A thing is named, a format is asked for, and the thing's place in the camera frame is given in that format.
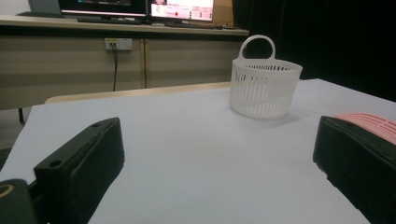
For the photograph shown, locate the long beige office desk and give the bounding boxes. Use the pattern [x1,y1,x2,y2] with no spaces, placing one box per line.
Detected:
[0,14,250,124]

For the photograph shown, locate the brown cardboard box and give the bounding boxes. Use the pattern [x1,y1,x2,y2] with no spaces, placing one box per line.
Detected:
[212,0,234,28]

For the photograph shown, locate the white table cover sheet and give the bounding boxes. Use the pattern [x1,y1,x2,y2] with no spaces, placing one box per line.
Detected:
[0,77,396,224]

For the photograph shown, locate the bright lit computer monitor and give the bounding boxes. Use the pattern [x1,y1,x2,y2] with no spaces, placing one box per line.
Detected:
[147,0,216,23]

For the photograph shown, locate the light wooden table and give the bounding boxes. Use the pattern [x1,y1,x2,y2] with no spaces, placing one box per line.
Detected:
[44,80,233,105]

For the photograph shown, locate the black power cable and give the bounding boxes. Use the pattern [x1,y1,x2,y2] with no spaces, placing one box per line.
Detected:
[110,43,120,92]

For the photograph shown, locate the white slotted plastic basket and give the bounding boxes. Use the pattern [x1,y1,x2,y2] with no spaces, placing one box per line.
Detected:
[229,34,304,119]

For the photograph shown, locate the pink hair brush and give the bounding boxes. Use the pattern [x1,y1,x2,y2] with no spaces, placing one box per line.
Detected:
[335,112,396,146]

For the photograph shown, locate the dark computer monitor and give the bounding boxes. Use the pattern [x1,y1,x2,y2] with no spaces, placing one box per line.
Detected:
[58,0,148,18]

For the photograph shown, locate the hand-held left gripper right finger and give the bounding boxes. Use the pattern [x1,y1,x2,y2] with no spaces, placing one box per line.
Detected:
[312,115,396,224]

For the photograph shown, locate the grey laptop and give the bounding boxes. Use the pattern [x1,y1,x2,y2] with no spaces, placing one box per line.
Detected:
[16,0,66,19]

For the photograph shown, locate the white wall socket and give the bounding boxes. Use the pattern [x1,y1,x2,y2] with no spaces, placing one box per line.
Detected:
[104,37,134,51]

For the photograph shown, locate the black keyboard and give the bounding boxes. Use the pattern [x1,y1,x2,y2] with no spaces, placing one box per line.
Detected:
[77,16,143,26]
[163,21,224,31]

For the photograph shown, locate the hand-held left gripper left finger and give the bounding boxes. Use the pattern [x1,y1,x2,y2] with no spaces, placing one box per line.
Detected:
[33,117,126,224]

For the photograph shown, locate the black curtain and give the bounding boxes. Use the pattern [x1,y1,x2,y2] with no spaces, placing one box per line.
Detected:
[232,0,396,103]

